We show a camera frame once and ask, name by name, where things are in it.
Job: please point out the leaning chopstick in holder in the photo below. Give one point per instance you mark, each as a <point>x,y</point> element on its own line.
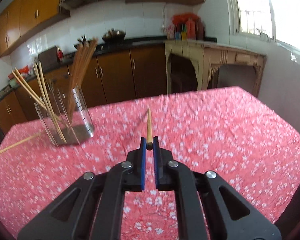
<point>39,74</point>
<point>42,102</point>

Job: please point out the red items on counter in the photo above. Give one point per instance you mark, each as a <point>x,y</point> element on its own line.
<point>25,71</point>

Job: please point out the window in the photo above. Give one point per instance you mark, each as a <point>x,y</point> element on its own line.
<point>270,20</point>

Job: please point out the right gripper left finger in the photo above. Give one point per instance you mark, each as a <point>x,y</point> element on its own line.
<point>91,207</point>

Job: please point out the brown kitchen cabinets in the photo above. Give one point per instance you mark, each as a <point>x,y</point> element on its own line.
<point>114,75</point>
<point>29,12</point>

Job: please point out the pink floral tablecloth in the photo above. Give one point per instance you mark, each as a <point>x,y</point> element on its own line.
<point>226,130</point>

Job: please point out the red packages on side table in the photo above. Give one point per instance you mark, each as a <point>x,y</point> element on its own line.
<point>186,26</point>

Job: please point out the red bottle on counter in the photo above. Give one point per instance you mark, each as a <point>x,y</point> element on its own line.
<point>60,54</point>

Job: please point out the cream wooden side table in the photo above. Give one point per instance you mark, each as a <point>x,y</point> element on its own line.
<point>208,57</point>

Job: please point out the steel wire utensil holder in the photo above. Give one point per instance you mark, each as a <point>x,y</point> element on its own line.
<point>76,131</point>

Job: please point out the black wok with lid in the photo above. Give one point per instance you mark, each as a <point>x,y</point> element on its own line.
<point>114,36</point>

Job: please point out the brown lower kitchen cabinets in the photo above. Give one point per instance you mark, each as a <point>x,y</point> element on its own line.
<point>114,75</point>

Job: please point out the dark cutting board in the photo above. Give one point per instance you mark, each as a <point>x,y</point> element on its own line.
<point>48,58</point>

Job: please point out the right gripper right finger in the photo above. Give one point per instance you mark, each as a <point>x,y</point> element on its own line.
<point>207,206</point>

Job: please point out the tall chopstick in holder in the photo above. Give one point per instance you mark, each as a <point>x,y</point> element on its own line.
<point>73,80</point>

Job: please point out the black wok left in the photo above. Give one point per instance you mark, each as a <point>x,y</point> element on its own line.
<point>83,41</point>

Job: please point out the brown upper kitchen cabinets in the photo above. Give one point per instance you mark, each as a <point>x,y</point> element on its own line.
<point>29,12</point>

